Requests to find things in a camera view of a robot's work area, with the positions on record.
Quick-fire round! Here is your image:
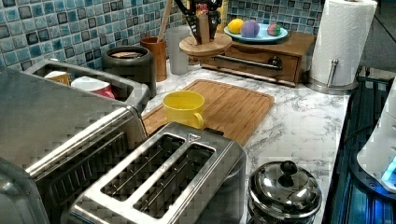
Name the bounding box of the bamboo cutting board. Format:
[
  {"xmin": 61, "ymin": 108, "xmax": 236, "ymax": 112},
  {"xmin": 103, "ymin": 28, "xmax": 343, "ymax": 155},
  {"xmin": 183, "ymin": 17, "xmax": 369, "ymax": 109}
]
[{"xmin": 141, "ymin": 78, "xmax": 276, "ymax": 147}]

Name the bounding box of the black cable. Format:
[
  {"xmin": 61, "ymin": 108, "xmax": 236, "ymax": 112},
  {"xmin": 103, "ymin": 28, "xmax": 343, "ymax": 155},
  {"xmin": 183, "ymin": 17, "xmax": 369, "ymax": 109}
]
[{"xmin": 343, "ymin": 123, "xmax": 376, "ymax": 145}]

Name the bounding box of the steel paper towel holder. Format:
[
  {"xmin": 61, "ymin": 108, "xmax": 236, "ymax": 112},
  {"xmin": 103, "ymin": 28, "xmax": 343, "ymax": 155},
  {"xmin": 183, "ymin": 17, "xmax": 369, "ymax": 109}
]
[{"xmin": 303, "ymin": 59, "xmax": 359, "ymax": 95}]

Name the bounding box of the dark round tea container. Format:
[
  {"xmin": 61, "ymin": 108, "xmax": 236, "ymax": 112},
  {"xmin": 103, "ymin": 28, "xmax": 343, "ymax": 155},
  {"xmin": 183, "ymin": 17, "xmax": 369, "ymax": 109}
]
[{"xmin": 102, "ymin": 46, "xmax": 157, "ymax": 98}]

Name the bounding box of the wooden rolling pin stick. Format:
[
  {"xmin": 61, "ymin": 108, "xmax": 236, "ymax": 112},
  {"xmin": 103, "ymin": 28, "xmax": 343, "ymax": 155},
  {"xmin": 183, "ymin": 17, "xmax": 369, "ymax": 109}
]
[{"xmin": 157, "ymin": 0, "xmax": 174, "ymax": 43}]

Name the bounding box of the steel pot with lid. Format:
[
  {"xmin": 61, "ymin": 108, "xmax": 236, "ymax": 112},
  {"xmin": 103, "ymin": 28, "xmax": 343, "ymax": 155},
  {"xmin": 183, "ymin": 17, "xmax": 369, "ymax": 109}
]
[{"xmin": 247, "ymin": 161, "xmax": 322, "ymax": 224}]

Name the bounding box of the stainless toaster oven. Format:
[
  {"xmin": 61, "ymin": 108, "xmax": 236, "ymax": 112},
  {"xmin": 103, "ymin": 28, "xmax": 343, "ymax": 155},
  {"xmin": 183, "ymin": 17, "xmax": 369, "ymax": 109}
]
[{"xmin": 0, "ymin": 68, "xmax": 147, "ymax": 224}]

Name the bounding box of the light blue plate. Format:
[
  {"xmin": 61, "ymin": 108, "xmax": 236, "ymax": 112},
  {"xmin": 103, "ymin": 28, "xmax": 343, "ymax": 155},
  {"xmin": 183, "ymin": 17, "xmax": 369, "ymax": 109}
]
[{"xmin": 224, "ymin": 23, "xmax": 288, "ymax": 43}]

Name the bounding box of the yellow mug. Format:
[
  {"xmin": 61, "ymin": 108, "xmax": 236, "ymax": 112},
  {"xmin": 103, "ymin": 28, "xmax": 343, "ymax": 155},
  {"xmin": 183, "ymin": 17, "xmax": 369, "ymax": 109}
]
[{"xmin": 163, "ymin": 91, "xmax": 205, "ymax": 129}]

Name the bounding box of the paper towel roll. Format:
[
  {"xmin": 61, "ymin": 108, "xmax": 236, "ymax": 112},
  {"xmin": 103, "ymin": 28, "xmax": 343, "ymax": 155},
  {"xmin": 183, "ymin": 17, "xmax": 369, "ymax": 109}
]
[{"xmin": 310, "ymin": 0, "xmax": 377, "ymax": 86}]

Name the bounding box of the wooden utensil holder cup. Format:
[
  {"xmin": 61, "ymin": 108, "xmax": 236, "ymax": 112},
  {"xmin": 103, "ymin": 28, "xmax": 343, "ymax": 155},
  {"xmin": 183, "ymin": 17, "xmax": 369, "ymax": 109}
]
[{"xmin": 140, "ymin": 36, "xmax": 167, "ymax": 82}]

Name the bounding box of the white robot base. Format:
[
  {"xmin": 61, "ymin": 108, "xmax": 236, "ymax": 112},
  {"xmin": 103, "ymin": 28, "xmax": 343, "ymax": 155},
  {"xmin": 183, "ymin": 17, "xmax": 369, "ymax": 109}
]
[{"xmin": 349, "ymin": 77, "xmax": 395, "ymax": 200}]

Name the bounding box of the white and pink mug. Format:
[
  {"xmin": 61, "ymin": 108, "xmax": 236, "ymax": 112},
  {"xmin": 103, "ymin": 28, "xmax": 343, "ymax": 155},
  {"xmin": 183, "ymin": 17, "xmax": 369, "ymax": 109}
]
[{"xmin": 71, "ymin": 77, "xmax": 115, "ymax": 99}]

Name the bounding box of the grey dish tray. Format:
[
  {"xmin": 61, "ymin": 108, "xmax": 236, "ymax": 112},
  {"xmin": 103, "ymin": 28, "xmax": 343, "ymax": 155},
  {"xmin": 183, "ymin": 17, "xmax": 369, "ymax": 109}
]
[{"xmin": 25, "ymin": 59, "xmax": 150, "ymax": 113}]

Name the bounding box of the frosted plastic cup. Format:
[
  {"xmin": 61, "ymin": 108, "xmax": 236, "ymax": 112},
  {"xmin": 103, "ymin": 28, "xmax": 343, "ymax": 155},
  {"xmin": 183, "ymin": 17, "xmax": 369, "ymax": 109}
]
[{"xmin": 166, "ymin": 25, "xmax": 190, "ymax": 75}]

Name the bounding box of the round wooden lid with knob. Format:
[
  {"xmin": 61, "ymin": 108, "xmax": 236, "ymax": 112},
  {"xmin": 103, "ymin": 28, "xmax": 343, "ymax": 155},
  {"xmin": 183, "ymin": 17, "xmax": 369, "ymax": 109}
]
[{"xmin": 179, "ymin": 14, "xmax": 233, "ymax": 58}]

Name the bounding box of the white and orange mug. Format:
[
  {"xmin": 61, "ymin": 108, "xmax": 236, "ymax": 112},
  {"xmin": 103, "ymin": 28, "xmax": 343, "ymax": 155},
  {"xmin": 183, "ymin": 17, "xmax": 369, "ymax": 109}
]
[{"xmin": 45, "ymin": 71, "xmax": 70, "ymax": 85}]

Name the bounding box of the red toy strawberry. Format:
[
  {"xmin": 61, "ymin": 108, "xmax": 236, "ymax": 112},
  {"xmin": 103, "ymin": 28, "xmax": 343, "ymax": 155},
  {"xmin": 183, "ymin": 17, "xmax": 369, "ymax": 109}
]
[{"xmin": 267, "ymin": 24, "xmax": 281, "ymax": 36}]

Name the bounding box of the purple toy plum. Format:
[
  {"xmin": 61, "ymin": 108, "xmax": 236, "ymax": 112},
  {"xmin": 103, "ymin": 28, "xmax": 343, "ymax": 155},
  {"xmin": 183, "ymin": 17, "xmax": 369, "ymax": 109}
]
[{"xmin": 241, "ymin": 21, "xmax": 260, "ymax": 38}]

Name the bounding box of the yellow toy lemon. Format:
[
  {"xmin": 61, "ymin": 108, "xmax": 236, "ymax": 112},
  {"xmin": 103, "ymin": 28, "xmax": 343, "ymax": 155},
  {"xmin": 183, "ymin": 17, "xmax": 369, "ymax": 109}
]
[{"xmin": 227, "ymin": 19, "xmax": 244, "ymax": 35}]

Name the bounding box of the silver two-slot toaster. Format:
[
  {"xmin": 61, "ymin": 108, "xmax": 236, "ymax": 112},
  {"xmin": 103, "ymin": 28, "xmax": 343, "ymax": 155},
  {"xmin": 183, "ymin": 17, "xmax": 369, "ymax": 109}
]
[{"xmin": 70, "ymin": 122, "xmax": 246, "ymax": 224}]

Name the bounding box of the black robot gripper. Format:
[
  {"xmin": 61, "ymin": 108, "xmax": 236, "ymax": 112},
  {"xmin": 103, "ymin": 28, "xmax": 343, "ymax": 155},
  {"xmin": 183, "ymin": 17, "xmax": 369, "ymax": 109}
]
[{"xmin": 175, "ymin": 0, "xmax": 223, "ymax": 44}]

